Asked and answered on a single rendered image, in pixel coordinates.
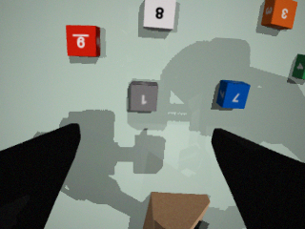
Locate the green block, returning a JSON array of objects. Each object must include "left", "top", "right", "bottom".
[{"left": 291, "top": 54, "right": 305, "bottom": 80}]

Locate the red block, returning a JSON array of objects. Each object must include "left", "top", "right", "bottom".
[{"left": 66, "top": 24, "right": 100, "bottom": 57}]

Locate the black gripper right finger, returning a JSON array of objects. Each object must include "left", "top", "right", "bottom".
[{"left": 211, "top": 129, "right": 305, "bottom": 229}]

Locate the blue digit block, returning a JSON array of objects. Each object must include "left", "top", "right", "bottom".
[{"left": 217, "top": 79, "right": 251, "bottom": 108}]

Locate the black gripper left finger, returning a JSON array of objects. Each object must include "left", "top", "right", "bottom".
[{"left": 0, "top": 123, "right": 81, "bottom": 229}]

